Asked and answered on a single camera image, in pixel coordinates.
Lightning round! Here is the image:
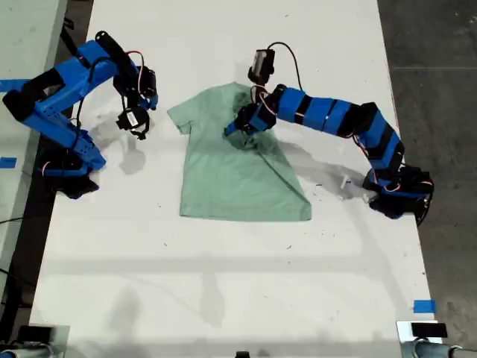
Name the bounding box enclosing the pale green T-shirt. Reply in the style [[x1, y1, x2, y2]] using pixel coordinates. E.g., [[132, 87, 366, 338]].
[[166, 81, 312, 223]]

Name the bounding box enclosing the black stand leg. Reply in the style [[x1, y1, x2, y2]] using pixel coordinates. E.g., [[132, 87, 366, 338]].
[[59, 16, 85, 57]]

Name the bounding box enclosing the pale side table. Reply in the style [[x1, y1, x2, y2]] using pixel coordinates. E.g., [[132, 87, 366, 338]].
[[0, 0, 70, 299]]

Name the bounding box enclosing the long blue tape strip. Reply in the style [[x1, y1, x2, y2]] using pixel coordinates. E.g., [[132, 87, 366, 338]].
[[0, 78, 31, 93]]

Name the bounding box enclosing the square blue tape piece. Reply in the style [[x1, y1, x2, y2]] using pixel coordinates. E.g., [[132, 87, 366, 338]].
[[413, 299, 437, 314]]

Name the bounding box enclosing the small black box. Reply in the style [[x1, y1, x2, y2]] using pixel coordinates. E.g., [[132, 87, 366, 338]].
[[16, 325, 55, 342], [411, 322, 448, 339]]

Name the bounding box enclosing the grey blue tube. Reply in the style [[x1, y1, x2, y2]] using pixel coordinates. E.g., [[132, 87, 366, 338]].
[[400, 339, 477, 358], [0, 345, 57, 358]]

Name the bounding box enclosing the black labelled camera box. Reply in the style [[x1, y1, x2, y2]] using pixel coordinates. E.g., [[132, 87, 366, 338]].
[[115, 106, 152, 141]]

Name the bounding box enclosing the grey black camera box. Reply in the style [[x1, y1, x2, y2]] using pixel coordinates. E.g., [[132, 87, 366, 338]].
[[247, 48, 277, 81]]

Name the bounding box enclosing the black camera cable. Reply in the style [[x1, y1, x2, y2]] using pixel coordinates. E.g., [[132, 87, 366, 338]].
[[266, 41, 305, 92], [69, 55, 113, 150]]

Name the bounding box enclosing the black base cable loop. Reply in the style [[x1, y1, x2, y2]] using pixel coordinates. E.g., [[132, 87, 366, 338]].
[[415, 182, 436, 227]]

